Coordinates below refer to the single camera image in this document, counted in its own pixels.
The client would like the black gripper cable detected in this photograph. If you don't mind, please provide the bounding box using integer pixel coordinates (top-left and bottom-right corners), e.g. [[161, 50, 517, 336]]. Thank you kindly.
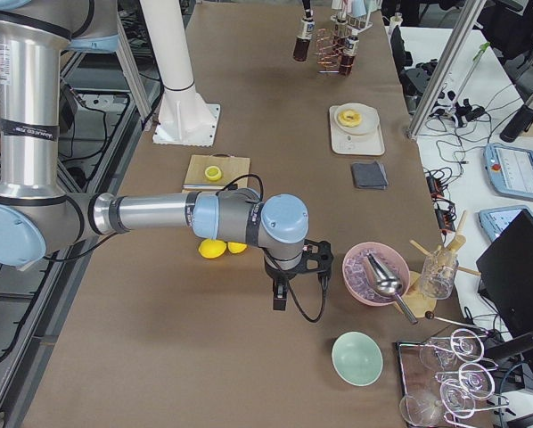
[[285, 271, 331, 324]]

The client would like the wooden cutting board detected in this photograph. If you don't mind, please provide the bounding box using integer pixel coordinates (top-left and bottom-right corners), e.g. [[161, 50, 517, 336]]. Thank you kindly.
[[183, 155, 250, 192]]

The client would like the mint green bowl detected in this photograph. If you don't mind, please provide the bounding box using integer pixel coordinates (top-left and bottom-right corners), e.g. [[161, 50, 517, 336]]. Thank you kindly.
[[332, 332, 383, 387]]

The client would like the metal glass tray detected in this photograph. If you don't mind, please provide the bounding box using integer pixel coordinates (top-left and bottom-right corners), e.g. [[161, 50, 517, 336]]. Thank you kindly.
[[396, 342, 509, 427]]

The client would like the teach pendant tablet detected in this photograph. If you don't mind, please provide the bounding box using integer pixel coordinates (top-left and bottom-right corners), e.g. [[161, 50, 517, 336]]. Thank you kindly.
[[483, 144, 533, 201]]

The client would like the white round plate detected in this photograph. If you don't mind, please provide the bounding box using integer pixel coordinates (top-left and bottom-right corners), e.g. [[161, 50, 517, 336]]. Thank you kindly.
[[333, 103, 380, 136]]

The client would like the black thermos bottle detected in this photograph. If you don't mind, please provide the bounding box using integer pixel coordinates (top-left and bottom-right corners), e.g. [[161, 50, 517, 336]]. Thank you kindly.
[[499, 94, 533, 143]]

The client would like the clear glass mug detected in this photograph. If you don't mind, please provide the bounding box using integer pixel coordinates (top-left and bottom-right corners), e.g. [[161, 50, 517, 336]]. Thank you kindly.
[[418, 249, 458, 300]]

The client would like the copper wire bottle rack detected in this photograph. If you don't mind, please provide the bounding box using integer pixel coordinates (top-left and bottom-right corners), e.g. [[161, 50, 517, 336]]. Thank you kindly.
[[315, 12, 350, 74]]

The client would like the aluminium frame post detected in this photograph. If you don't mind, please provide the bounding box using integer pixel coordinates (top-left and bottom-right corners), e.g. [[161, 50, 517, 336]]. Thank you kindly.
[[406, 0, 486, 140]]

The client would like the whole yellow lemon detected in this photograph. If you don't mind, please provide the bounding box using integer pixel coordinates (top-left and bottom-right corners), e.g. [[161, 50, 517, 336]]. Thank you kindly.
[[198, 239, 227, 259]]

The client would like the round wooden stand base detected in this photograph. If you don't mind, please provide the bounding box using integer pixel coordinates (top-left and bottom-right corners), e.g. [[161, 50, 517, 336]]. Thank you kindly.
[[403, 271, 437, 318]]

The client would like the grey folded cloth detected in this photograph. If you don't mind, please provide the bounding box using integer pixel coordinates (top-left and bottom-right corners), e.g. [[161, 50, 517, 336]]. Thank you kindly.
[[350, 160, 389, 190]]

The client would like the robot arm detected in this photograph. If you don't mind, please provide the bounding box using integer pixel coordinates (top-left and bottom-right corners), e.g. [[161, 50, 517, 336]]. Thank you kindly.
[[0, 1, 332, 310]]

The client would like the half lemon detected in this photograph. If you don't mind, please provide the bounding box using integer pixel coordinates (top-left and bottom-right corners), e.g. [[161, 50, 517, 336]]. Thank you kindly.
[[204, 165, 223, 182]]

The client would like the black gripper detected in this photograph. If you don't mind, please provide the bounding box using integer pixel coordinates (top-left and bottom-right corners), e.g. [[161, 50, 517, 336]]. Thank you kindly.
[[264, 239, 333, 311]]

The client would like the metal ice scoop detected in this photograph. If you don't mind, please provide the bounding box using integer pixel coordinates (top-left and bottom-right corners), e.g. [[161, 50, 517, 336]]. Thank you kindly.
[[364, 253, 418, 325]]

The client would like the glazed donut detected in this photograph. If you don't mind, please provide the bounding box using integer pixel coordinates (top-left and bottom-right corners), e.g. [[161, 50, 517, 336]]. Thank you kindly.
[[338, 109, 362, 128]]

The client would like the pink ice bowl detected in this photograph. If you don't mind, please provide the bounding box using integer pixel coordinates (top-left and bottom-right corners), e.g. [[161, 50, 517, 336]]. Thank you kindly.
[[342, 242, 410, 307]]

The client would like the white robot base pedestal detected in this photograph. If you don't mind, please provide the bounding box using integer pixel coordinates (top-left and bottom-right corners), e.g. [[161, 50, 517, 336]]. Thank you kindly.
[[141, 0, 220, 147]]

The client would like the cream bunny tray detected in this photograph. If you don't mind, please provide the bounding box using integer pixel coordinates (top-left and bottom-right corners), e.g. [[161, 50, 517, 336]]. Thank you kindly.
[[329, 105, 385, 156]]

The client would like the black monitor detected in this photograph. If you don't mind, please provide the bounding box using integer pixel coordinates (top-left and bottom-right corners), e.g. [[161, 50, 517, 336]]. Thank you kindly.
[[477, 210, 533, 337]]

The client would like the tea bottle white cap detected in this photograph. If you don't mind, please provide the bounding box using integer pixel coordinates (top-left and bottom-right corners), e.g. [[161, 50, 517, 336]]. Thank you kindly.
[[292, 17, 315, 62]]

